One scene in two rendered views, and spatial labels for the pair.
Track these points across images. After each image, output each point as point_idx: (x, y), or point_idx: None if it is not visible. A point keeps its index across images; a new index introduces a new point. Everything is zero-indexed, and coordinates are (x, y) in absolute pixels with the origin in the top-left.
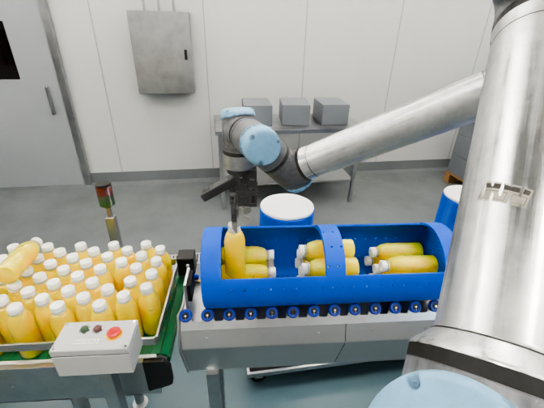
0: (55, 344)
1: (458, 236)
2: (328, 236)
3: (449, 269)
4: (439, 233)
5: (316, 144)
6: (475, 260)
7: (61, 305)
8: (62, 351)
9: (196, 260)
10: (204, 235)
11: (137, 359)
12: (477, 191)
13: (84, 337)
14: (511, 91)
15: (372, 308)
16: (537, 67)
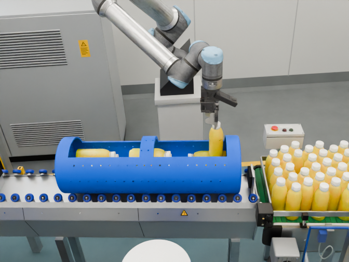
0: (300, 126)
1: (165, 7)
2: (150, 138)
3: (168, 11)
4: (70, 139)
5: (169, 51)
6: (166, 5)
7: (316, 142)
8: (294, 123)
9: (257, 220)
10: (238, 139)
11: (263, 141)
12: (160, 1)
13: (288, 128)
14: None
15: None
16: None
